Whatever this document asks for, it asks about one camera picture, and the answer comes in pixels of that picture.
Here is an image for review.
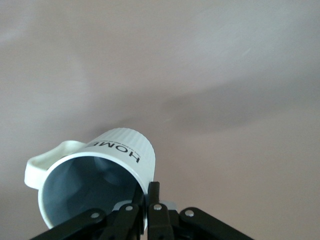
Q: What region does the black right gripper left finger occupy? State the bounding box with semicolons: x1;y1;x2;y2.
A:
29;186;146;240

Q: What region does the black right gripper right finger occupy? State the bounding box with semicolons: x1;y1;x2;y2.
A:
147;181;253;240

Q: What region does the brown table cover sheet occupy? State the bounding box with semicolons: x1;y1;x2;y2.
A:
0;0;320;240

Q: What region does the white ribbed mug grey inside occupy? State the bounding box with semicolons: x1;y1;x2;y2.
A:
24;127;157;230

